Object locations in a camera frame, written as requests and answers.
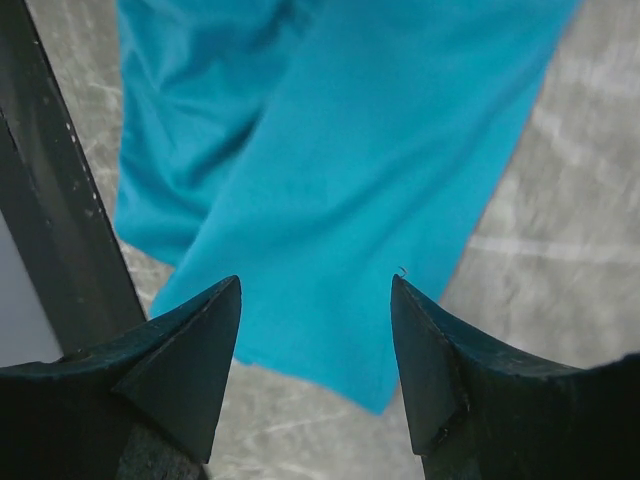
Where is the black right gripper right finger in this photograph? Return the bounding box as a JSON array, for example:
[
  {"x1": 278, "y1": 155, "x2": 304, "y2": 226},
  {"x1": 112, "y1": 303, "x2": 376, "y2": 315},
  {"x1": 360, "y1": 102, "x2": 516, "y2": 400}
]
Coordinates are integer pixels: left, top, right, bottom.
[{"x1": 391, "y1": 277, "x2": 639, "y2": 479}]

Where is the black base crossbar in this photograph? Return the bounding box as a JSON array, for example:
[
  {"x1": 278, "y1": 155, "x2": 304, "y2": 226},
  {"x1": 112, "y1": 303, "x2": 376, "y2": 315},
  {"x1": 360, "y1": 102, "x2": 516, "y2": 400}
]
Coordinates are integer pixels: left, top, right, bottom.
[{"x1": 1, "y1": 1, "x2": 145, "y2": 366}]

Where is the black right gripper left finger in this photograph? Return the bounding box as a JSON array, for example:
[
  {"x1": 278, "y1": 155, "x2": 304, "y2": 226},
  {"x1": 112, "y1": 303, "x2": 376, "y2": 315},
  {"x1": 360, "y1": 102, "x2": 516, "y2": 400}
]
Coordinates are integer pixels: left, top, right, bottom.
[{"x1": 1, "y1": 276, "x2": 241, "y2": 479}]

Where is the teal t shirt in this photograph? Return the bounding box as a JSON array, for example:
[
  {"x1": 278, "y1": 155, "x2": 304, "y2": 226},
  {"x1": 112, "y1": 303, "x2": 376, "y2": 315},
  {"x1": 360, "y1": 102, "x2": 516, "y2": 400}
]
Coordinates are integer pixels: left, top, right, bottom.
[{"x1": 114, "y1": 1, "x2": 578, "y2": 414}]

